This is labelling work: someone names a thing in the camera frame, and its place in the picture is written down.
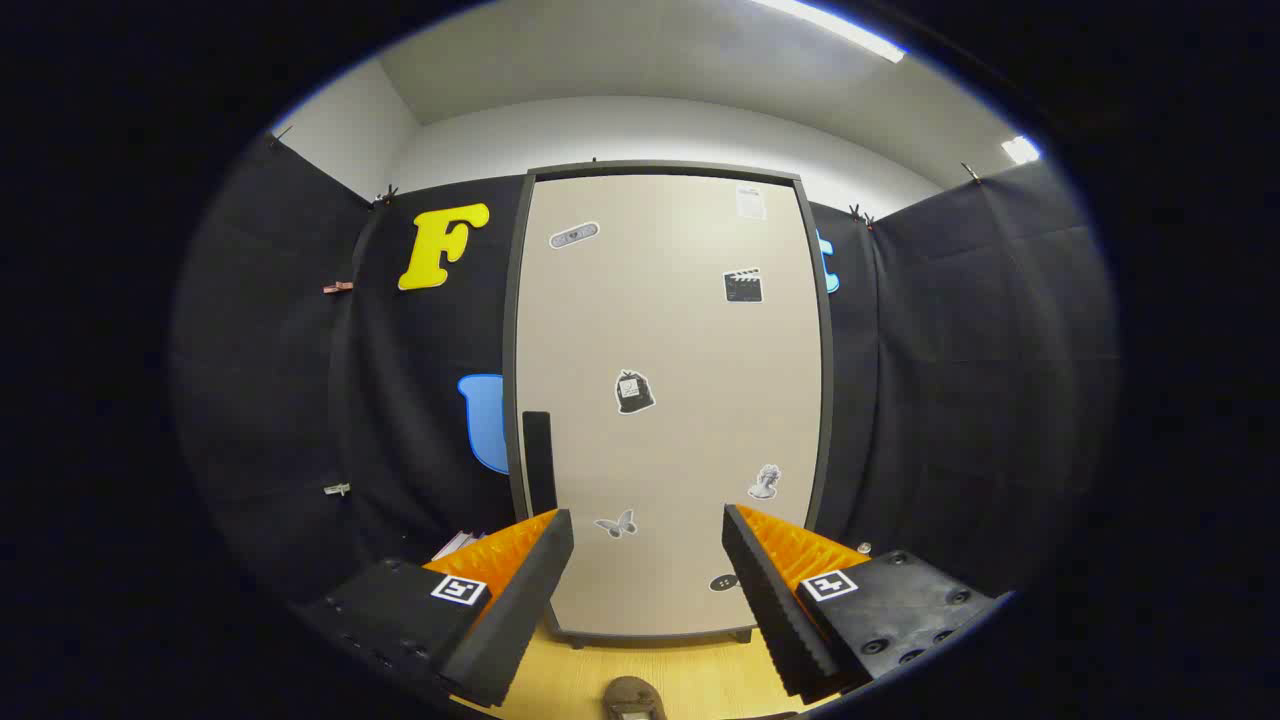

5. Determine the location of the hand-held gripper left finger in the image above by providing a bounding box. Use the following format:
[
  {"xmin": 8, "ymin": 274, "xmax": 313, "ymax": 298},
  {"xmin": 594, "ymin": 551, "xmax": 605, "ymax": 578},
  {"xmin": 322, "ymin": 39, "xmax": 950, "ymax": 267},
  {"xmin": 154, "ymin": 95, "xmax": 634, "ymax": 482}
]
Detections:
[{"xmin": 295, "ymin": 508, "xmax": 576, "ymax": 711}]

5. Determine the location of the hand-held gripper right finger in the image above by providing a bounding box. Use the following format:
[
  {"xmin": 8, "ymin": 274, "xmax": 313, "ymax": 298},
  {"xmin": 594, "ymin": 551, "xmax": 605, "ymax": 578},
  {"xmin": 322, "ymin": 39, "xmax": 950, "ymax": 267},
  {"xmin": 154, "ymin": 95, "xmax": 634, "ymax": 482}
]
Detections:
[{"xmin": 722, "ymin": 503, "xmax": 1011, "ymax": 704}]

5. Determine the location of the black door handle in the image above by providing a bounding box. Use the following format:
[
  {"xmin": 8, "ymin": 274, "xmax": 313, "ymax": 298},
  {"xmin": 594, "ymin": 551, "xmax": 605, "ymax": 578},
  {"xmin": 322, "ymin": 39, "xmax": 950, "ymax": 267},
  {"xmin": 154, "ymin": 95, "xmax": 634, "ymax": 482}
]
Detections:
[{"xmin": 522, "ymin": 411, "xmax": 558, "ymax": 516}]

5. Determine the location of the beige shoe cabinet door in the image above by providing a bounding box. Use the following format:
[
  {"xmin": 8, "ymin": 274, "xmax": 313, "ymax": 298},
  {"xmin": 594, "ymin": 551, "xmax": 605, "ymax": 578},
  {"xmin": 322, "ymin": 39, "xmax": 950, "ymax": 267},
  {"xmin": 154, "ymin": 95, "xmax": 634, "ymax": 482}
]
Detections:
[{"xmin": 515, "ymin": 175, "xmax": 826, "ymax": 641}]

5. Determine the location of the grey shoe cabinet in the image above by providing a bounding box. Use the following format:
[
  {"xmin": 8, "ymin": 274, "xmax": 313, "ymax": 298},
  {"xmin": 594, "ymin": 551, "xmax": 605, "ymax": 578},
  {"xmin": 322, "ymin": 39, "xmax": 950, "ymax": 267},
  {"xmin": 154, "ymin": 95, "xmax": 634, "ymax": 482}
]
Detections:
[{"xmin": 503, "ymin": 160, "xmax": 836, "ymax": 649}]

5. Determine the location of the black backdrop cloth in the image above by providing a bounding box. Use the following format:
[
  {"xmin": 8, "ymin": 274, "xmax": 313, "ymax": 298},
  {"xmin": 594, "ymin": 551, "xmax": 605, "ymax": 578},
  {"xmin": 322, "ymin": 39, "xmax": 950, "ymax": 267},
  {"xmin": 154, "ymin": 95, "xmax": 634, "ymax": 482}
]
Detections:
[{"xmin": 170, "ymin": 130, "xmax": 1116, "ymax": 611}]

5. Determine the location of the long ceiling light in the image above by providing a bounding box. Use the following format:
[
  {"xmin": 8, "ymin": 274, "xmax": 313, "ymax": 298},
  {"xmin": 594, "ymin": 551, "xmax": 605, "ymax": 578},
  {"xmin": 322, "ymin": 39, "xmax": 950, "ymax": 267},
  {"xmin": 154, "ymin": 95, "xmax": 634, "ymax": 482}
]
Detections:
[{"xmin": 750, "ymin": 0, "xmax": 906, "ymax": 63}]

